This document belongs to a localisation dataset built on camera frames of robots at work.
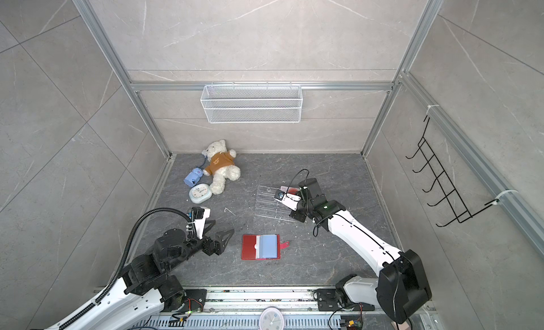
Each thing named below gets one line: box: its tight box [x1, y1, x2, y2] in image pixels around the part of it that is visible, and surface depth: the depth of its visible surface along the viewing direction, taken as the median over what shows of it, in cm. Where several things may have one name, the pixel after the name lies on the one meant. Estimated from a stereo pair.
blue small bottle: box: [183, 167, 204, 188], surface depth 106 cm
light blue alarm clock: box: [188, 182, 213, 204], surface depth 102 cm
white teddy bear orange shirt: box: [201, 139, 241, 195], surface depth 106 cm
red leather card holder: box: [240, 233, 290, 260], surface depth 87 cm
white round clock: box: [258, 305, 285, 330], surface depth 69 cm
